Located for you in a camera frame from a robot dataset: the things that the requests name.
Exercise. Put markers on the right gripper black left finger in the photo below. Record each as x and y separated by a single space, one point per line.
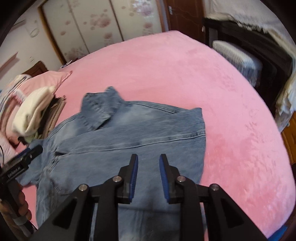
97 205

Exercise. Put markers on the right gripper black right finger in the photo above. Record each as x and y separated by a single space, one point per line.
204 209

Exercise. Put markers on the blue denim jeans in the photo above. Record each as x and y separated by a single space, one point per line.
92 145

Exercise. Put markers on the person's left hand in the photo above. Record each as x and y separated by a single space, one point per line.
23 207

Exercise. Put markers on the cream white folded sweater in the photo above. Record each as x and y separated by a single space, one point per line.
28 117

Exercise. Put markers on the blue stool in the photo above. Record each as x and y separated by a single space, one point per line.
278 234

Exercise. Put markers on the beige brown folded knitwear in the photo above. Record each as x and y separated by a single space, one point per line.
51 116

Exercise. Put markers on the pink bed sheet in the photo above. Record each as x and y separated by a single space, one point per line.
244 151

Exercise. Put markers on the striped pink folded quilt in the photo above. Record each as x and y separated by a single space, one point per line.
11 96

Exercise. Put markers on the pink pillow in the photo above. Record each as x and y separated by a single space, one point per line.
47 79

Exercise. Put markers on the brown wooden headboard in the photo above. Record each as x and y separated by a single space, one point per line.
37 69

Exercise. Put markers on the floral sliding wardrobe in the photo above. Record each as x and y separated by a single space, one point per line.
78 28

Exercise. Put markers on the dark wooden desk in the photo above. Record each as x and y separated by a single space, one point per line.
275 61

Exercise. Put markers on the brown wooden door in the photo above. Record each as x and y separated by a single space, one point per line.
186 16

